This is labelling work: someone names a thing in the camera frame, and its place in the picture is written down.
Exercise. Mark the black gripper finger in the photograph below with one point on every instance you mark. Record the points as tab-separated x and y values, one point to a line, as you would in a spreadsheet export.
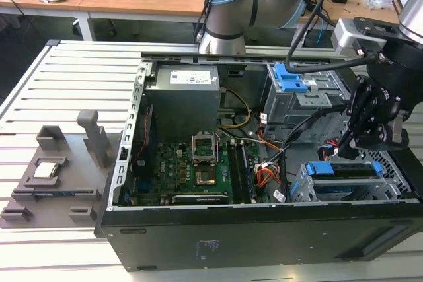
360	103
376	138

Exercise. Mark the hard disk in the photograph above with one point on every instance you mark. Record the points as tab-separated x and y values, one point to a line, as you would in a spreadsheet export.
347	171

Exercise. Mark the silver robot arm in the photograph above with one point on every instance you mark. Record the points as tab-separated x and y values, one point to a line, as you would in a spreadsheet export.
228	14

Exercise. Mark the grey metal disk bay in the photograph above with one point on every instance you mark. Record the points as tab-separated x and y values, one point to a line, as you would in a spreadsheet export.
302	186

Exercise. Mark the grey metal optical drive cage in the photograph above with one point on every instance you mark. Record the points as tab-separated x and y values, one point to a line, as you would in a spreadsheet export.
291	107

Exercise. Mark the blue plastic latch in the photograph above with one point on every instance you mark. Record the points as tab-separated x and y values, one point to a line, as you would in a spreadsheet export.
289	79

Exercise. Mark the black PC case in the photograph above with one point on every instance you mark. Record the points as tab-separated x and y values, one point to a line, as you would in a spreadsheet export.
251	239

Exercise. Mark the square brown chipset chip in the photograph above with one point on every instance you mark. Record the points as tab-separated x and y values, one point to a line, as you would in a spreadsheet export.
205	177

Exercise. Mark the grey power supply unit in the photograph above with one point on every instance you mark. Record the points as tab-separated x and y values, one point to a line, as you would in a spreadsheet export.
185	107

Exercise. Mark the black graphics card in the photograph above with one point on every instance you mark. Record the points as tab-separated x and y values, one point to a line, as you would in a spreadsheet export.
198	200

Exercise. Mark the green computer motherboard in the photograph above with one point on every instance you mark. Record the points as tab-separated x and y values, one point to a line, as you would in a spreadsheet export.
175	169

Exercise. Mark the black case fan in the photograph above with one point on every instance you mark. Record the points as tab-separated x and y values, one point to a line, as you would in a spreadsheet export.
147	140

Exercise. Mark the wooden desk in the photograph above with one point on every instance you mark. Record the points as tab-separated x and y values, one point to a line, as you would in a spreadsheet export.
132	1

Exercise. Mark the grey parts rack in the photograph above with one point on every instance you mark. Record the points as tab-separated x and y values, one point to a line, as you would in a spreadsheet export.
72	169

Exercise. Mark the silver CPU chip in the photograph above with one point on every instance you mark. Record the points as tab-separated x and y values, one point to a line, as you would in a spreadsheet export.
46	170

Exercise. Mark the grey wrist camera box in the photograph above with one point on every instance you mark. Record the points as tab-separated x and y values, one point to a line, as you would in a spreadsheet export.
398	130

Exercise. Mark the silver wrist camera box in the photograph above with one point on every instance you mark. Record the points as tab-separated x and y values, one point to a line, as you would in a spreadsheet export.
343	36

